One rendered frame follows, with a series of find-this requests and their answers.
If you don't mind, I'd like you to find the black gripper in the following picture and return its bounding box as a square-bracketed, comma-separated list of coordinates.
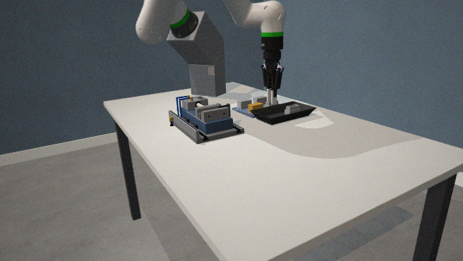
[261, 50, 284, 104]

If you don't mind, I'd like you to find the yellow-orange block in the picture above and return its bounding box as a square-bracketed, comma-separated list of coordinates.
[248, 102, 263, 112]

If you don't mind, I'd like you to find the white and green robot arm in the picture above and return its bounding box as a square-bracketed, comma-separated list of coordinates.
[136, 0, 286, 51]

